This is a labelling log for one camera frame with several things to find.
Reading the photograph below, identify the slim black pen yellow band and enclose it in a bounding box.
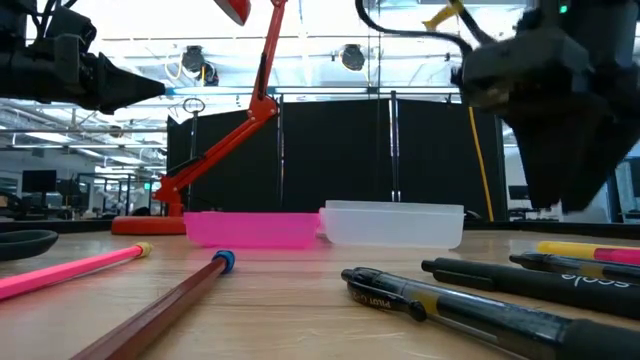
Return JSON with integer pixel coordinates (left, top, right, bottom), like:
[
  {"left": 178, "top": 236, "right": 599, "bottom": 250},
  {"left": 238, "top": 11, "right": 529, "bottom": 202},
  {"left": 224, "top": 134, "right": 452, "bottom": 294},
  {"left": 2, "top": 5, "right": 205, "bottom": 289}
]
[{"left": 508, "top": 252, "right": 640, "bottom": 285}]

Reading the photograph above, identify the pink plastic box lid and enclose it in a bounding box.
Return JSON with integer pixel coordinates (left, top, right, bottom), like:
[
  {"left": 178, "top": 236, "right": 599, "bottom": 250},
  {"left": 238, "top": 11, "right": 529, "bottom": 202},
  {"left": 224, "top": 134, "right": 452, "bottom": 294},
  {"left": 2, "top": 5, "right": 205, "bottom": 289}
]
[{"left": 183, "top": 210, "right": 321, "bottom": 250}]

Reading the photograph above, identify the black room divider screen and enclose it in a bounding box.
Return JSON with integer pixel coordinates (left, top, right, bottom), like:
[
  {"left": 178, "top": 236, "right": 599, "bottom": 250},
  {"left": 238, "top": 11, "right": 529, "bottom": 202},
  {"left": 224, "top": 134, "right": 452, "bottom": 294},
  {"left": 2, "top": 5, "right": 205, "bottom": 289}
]
[{"left": 166, "top": 97, "right": 509, "bottom": 222}]

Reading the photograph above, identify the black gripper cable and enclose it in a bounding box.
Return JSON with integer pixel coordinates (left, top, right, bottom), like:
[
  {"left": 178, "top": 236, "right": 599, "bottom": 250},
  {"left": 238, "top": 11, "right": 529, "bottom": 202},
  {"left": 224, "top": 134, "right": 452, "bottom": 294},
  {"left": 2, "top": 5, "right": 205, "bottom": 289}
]
[{"left": 354, "top": 0, "right": 475, "bottom": 57}]

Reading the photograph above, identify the dark framed window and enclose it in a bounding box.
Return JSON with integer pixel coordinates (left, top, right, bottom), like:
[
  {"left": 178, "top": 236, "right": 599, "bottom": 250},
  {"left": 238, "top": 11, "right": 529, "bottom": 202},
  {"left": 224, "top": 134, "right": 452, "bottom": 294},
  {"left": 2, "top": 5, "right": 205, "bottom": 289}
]
[{"left": 607, "top": 158, "right": 640, "bottom": 224}]

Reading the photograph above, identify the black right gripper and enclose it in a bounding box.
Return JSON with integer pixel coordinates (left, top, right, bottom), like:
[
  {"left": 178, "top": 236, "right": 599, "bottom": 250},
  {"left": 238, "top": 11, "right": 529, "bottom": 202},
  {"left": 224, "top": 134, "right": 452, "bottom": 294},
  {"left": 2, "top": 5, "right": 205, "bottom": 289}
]
[{"left": 451, "top": 24, "right": 640, "bottom": 214}]

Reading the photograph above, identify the brown pencil blue eraser cap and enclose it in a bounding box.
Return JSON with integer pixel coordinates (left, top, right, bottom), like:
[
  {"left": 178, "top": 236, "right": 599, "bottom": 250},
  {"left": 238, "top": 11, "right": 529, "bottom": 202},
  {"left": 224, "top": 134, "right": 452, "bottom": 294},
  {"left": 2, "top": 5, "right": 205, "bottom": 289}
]
[{"left": 69, "top": 249, "right": 236, "bottom": 360}]

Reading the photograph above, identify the dark computer monitor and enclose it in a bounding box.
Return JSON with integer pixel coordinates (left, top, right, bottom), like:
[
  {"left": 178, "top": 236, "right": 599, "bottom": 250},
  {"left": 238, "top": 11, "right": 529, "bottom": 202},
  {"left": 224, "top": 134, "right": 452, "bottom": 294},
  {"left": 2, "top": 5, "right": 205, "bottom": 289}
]
[{"left": 21, "top": 169, "right": 58, "bottom": 195}]

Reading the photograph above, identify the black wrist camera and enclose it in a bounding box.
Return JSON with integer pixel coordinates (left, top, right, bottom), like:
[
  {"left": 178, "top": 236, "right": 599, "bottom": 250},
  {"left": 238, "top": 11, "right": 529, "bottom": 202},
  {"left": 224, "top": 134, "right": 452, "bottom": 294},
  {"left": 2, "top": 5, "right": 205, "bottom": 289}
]
[{"left": 42, "top": 5, "right": 99, "bottom": 54}]

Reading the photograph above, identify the yellow and pink highlighter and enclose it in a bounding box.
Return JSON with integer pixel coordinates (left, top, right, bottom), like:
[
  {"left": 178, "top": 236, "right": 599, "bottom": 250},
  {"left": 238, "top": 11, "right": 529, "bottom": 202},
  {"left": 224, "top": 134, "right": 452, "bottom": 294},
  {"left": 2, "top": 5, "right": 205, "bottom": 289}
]
[{"left": 536, "top": 240, "right": 640, "bottom": 266}]

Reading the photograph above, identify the metal ring stand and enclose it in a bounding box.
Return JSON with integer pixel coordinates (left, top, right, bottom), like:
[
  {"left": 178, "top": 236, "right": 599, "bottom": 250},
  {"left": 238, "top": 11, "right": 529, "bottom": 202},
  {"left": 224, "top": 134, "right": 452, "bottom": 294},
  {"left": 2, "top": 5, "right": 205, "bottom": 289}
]
[{"left": 181, "top": 96, "right": 207, "bottom": 212}]

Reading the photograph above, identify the yellow cable tag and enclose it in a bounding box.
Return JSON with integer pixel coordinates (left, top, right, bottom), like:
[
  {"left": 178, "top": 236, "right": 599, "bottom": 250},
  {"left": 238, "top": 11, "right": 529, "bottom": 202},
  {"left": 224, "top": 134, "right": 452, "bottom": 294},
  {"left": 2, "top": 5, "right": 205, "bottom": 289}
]
[{"left": 422, "top": 1, "right": 466, "bottom": 32}]

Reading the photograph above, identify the black Pilot gel pen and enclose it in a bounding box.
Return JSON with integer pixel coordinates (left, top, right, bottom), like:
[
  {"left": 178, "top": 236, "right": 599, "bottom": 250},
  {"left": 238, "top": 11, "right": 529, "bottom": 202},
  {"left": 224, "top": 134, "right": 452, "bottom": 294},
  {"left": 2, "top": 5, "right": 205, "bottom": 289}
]
[{"left": 341, "top": 266, "right": 640, "bottom": 360}]

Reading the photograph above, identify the clear plastic supply box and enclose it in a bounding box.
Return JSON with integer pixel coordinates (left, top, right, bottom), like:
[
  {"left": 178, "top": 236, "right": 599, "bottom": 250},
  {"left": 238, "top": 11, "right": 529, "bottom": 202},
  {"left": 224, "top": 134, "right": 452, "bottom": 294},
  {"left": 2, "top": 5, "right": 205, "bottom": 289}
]
[{"left": 318, "top": 199, "right": 465, "bottom": 250}]

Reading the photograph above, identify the round ceiling fixture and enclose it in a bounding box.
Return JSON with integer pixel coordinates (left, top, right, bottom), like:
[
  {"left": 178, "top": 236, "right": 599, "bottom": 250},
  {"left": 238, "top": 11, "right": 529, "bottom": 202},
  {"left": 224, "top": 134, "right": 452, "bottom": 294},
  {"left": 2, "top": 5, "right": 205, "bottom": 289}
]
[
  {"left": 180, "top": 45, "right": 220, "bottom": 86},
  {"left": 341, "top": 43, "right": 366, "bottom": 72}
]

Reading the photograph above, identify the pink pencil yellow eraser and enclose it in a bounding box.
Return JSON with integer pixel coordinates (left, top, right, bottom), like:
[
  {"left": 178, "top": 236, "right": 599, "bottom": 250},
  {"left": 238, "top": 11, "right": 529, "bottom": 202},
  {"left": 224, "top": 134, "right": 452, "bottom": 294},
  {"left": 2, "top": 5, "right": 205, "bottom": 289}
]
[{"left": 0, "top": 241, "right": 154, "bottom": 301}]

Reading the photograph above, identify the red desk lamp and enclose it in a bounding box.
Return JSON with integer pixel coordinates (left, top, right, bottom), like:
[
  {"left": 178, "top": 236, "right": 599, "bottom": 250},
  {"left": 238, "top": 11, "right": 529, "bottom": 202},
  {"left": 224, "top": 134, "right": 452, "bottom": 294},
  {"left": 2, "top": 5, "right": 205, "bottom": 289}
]
[{"left": 110, "top": 0, "right": 289, "bottom": 236}]

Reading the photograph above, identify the black pen white lettering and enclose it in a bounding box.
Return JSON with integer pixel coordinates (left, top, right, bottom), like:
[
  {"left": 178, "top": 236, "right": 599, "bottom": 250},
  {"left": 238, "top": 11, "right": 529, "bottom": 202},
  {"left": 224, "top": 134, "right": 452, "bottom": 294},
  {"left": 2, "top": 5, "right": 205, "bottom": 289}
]
[{"left": 421, "top": 257, "right": 640, "bottom": 320}]

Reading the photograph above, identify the yellow hanging cable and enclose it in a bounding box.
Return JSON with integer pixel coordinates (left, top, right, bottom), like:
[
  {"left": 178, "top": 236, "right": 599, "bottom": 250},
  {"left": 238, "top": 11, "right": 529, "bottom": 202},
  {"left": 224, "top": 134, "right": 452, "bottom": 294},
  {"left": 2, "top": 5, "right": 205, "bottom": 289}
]
[{"left": 467, "top": 104, "right": 496, "bottom": 223}]

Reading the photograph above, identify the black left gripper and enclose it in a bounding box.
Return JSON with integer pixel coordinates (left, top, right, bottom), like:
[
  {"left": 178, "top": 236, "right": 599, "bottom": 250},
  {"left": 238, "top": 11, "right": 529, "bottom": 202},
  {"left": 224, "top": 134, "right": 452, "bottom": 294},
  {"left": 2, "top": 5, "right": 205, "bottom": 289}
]
[{"left": 0, "top": 34, "right": 167, "bottom": 115}]

